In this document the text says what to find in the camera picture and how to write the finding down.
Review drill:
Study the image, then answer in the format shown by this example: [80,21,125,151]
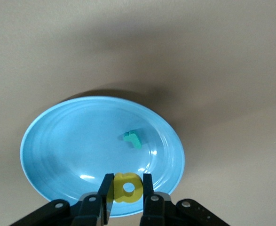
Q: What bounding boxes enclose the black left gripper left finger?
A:
[10,173,115,226]

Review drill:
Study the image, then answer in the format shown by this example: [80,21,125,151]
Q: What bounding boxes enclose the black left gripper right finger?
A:
[140,173,230,226]

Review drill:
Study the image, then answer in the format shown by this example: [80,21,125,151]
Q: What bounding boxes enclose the blue plate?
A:
[19,95,185,218]

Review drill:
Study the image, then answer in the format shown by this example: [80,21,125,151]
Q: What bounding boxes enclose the teal foam letter r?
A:
[123,130,143,150]

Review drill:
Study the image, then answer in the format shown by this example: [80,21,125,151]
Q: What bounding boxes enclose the yellow foam letter a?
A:
[113,171,143,204]

